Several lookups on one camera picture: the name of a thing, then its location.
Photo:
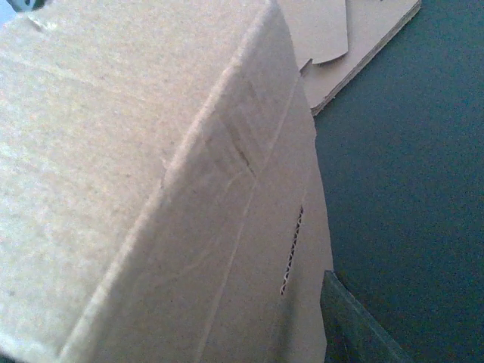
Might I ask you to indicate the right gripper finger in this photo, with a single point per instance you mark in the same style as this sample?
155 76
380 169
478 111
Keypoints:
352 333

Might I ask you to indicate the cardboard box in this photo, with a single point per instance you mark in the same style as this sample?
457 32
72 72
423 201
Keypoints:
161 199

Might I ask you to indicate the stack of flat cardboard blanks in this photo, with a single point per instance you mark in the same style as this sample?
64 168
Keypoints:
370 26

